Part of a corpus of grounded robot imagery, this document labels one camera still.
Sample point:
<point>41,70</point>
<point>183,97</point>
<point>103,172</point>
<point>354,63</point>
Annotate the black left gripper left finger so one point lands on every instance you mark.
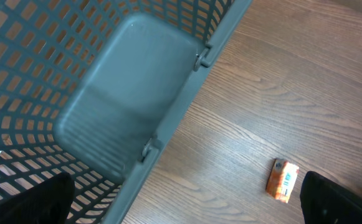
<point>47,203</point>

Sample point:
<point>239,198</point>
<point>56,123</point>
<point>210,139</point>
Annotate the small orange carton box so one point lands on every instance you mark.
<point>282,179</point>

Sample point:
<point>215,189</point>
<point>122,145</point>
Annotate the grey plastic mesh basket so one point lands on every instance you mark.
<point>97,89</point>

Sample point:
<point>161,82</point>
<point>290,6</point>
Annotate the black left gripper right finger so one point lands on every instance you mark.
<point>325,202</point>

